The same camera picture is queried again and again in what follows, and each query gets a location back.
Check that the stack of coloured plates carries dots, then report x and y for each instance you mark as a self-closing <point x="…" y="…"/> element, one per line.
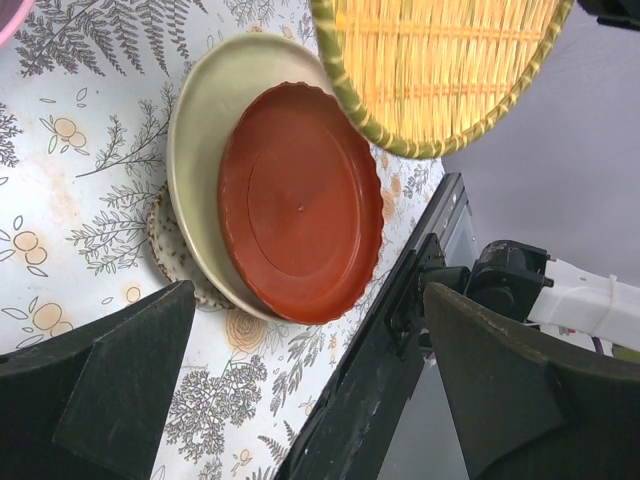
<point x="13" y="14"/>

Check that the red scalloped plastic plate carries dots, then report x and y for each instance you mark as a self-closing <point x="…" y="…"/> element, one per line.
<point x="299" y="204"/>

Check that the small speckled ceramic saucer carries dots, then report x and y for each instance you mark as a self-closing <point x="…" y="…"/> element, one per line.
<point x="172" y="256"/>

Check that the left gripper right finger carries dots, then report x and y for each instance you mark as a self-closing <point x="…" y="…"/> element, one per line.
<point x="529" y="406"/>

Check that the cream plate with leaf sprig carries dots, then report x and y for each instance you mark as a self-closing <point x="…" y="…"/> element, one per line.
<point x="215" y="94"/>

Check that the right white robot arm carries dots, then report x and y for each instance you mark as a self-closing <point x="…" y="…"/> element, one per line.
<point x="526" y="283"/>

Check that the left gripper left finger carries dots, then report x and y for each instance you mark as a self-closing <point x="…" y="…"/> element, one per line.
<point x="92" y="403"/>

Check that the floral patterned table mat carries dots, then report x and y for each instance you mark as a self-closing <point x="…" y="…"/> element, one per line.
<point x="87" y="89"/>

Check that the woven bamboo tray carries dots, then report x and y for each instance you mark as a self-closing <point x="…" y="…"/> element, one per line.
<point x="423" y="79"/>

